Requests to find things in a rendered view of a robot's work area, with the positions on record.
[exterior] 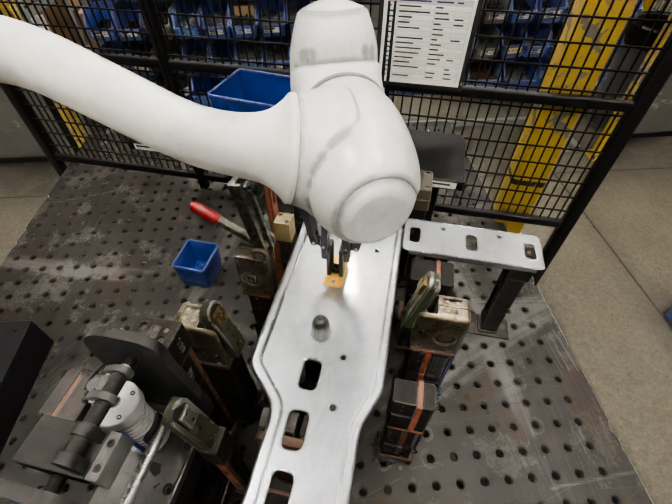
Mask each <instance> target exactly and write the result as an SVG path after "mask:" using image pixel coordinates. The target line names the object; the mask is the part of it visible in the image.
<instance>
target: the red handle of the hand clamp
mask: <svg viewBox="0 0 672 504"><path fill-rule="evenodd" d="M189 207H190V208H191V210H190V211H191V212H193V213H195V214H197V215H198V216H200V217H202V218H204V219H206V220H207V221H209V222H211V223H213V224H214V225H218V226H220V227H222V228H223V229H225V230H227V231H229V232H230V233H232V234H234V235H236V236H237V237H239V238H241V239H243V240H245V241H246V242H248V243H250V244H252V242H251V240H250V238H249V236H248V233H247V231H246V230H245V229H244V228H242V227H240V226H239V225H237V224H235V223H233V222H232V221H230V220H228V219H226V218H225V217H223V216H221V214H219V213H218V212H216V211H214V210H213V209H211V208H209V207H207V206H206V205H204V204H202V203H200V202H199V201H197V200H196V202H193V201H192V203H191V204H190V206H189Z"/></svg>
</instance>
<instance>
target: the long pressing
mask: <svg viewBox="0 0 672 504"><path fill-rule="evenodd" d="M403 233H404V229H403V226H402V227H401V228H400V229H399V230H397V231H396V232H395V233H393V234H392V235H390V236H389V237H387V238H385V239H382V240H379V241H376V242H370V243H362V244H361V247H360V250H359V251H358V252H355V251H353V250H352V251H351V258H350V261H349V263H348V267H347V271H346V275H345V278H344V282H343V286H342V287H341V288H335V287H329V286H324V285H323V279H324V276H325V273H326V270H327V269H326V259H322V257H321V248H320V246H319V245H315V246H314V245H311V243H310V240H309V237H308V234H307V231H306V227H305V224H304V222H303V224H302V227H301V230H300V232H299V235H298V237H297V240H296V242H295V245H294V248H293V250H292V253H291V255H290V258H289V260H288V263H287V266H286V268H285V271H284V273H283V276H282V279H281V281H280V284H279V286H278V289H277V291H276V294H275V297H274V299H273V302H272V304H271V307H270V309H269V312H268V315H267V317H266V320H265V322H264V325H263V328H262V330H261V333H260V335H259V338H258V340H257V343H256V346H255V348H254V351H253V353H252V357H251V367H252V370H253V373H254V375H255V377H256V379H257V381H258V383H259V384H260V386H261V388H262V390H263V392H264V394H265V395H266V397H267V399H268V401H269V404H270V415H269V419H268V422H267V425H266V428H265V431H264V435H263V438H262V441H261V444H260V447H259V450H258V454H257V457H256V460H255V463H254V466H253V469H252V472H251V476H250V479H249V482H248V485H247V488H246V491H245V494H244V497H243V500H242V502H241V504H265V500H266V497H267V493H268V490H269V486H270V483H271V479H272V476H273V474H274V473H275V472H277V471H282V472H286V473H289V474H291V475H292V476H293V484H292V488H291V492H290V496H289V500H288V504H349V499H350V493H351V487H352V480H353V474H354V468H355V461H356V455H357V449H358V442H359V436H360V432H361V429H362V426H363V424H364V423H365V421H366V419H367V418H368V416H369V415H370V413H371V411H372V410H373V408H374V407H375V405H376V404H377V402H378V400H379V399H380V397H381V395H382V392H383V388H384V381H385V373H386V365H387V358H388V350H389V342H390V334H391V327H392V319H393V311H394V303H395V295H396V288H397V280H398V272H399V264H400V256H401V249H402V241H403ZM376 249H378V250H379V252H375V250H376ZM319 314H322V315H325V316H326V317H327V318H328V320H329V322H330V337H329V338H328V339H327V340H325V341H317V340H315V339H314V338H313V336H312V326H311V325H312V320H313V318H314V317H315V316H316V315H319ZM343 355H344V356H345V357H346V359H345V360H341V358H340V357H341V356H343ZM308 360H312V361H317V362H319V363H321V365H322V368H321V372H320V376H319V380H318V384H317V387H316V388H315V389H314V390H308V389H303V388H301V387H300V386H299V380H300V377H301V373H302V370H303V366H304V363H305V362H306V361H308ZM331 405H335V407H336V409H335V410H334V411H331V410H330V408H329V407H330V406H331ZM295 410H297V411H302V412H305V413H307V414H308V416H309V420H308V424H307V428H306V432H305V436H304V440H303V444H302V447H301V448H300V449H299V450H291V449H287V448H285V447H283V445H282V440H283V437H284V433H285V430H286V426H287V423H288V419H289V416H290V413H291V412H292V411H295Z"/></svg>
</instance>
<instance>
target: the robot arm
mask: <svg viewBox="0 0 672 504"><path fill-rule="evenodd" d="M290 76H291V77H290V85H291V92H289V93H288V94H287V95H286V96H285V97H284V98H283V100H281V101H280V102H279V103H278V104H277V105H275V106H273V107H272V108H270V109H267V110H264V111H259V112H233V111H226V110H220V109H215V108H211V107H207V106H204V105H200V104H198V103H195V102H192V101H190V100H187V99H185V98H183V97H180V96H178V95H176V94H174V93H172V92H170V91H168V90H166V89H164V88H162V87H160V86H158V85H156V84H154V83H152V82H150V81H148V80H146V79H145V78H143V77H141V76H139V75H137V74H135V73H133V72H131V71H129V70H127V69H125V68H123V67H121V66H119V65H117V64H115V63H113V62H111V61H109V60H107V59H105V58H103V57H101V56H99V55H97V54H95V53H93V52H92V51H90V50H88V49H86V48H84V47H82V46H80V45H78V44H76V43H74V42H72V41H70V40H68V39H65V38H63V37H61V36H59V35H57V34H54V33H52V32H49V31H47V30H45V29H42V28H40V27H37V26H34V25H31V24H29V23H26V22H23V21H20V20H16V19H13V18H10V17H7V16H3V15H0V83H5V84H10V85H15V86H19V87H22V88H25V89H28V90H31V91H34V92H36V93H39V94H41V95H44V96H46V97H48V98H50V99H52V100H54V101H56V102H58V103H60V104H63V105H65V106H67V107H69V108H71V109H73V110H75V111H77V112H79V113H81V114H83V115H85V116H87V117H89V118H91V119H93V120H95V121H97V122H99V123H101V124H103V125H105V126H107V127H109V128H111V129H113V130H115V131H117V132H119V133H121V134H123V135H125V136H128V137H130V138H132V139H134V140H136V141H138V142H140V143H142V144H144V145H146V146H148V147H150V148H152V149H154V150H156V151H158V152H160V153H163V154H165V155H167V156H169V157H172V158H174V159H176V160H179V161H182V162H184V163H187V164H189V165H192V166H195V167H198V168H202V169H205V170H209V171H212V172H216V173H220V174H225V175H229V176H233V177H238V178H243V179H247V180H251V181H255V182H259V183H261V184H263V185H266V186H267V187H269V188H270V189H272V190H273V191H274V192H275V193H276V194H277V195H278V196H279V198H280V199H281V200H282V202H283V203H284V204H290V205H293V206H296V208H297V209H298V210H299V212H300V213H301V214H302V218H303V221H304V224H305V227H306V231H307V234H308V237H309V240H310V243H311V245H314V246H315V245H319V246H320V248H321V257H322V259H326V269H327V275H331V269H332V265H333V263H334V240H333V239H330V233H332V234H333V235H335V236H336V237H338V238H340V239H342V242H341V245H340V249H339V252H338V253H339V277H343V275H344V271H345V267H346V262H348V263H349V261H350V258H351V251H352V250H353V251H355V252H358V251H359V250H360V247H361V244H362V243H370V242H376V241H379V240H382V239H385V238H387V237H389V236H390V235H392V234H393V233H395V232H396V231H397V230H399V229H400V228H401V227H402V226H403V224H404V223H405V222H406V220H407V219H408V217H409V215H410V214H411V212H412V210H413V207H414V204H415V201H416V197H417V194H418V193H419V190H420V181H421V176H420V167H419V161H418V156H417V153H416V149H415V146H414V143H413V141H412V138H411V135H410V133H409V131H408V128H407V126H406V124H405V122H404V120H403V118H402V116H401V115H400V113H399V111H398V110H397V108H396V107H395V105H394V104H393V102H392V101H391V100H390V99H389V98H388V97H387V96H386V95H385V93H384V89H383V84H382V76H381V66H380V64H379V63H378V55H377V42H376V37H375V32H374V29H373V25H372V22H371V18H370V15H369V12H368V10H367V8H366V7H364V6H363V5H360V4H357V3H355V2H352V1H349V0H318V1H315V2H313V3H310V4H308V5H306V6H305V7H303V8H301V9H300V10H299V11H298V13H297V16H296V19H295V23H294V28H293V33H292V39H291V47H290ZM316 220H317V221H318V223H319V224H320V225H321V235H320V233H319V229H318V226H317V222H316ZM329 239H330V240H329Z"/></svg>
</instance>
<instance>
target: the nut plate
mask: <svg viewBox="0 0 672 504"><path fill-rule="evenodd" d="M337 259H339V255H337V254H334V263H333V265H332V269H331V275H327V270H326V273H325V276H324V279H323V285H324V286H329V287H335V288H341V287H342V286H343V282H344V278H345V275H346V271H347V267H348V262H346V267H345V271H344V275H343V277H339V261H338V260H337ZM332 280H334V281H336V282H335V283H331V281H332Z"/></svg>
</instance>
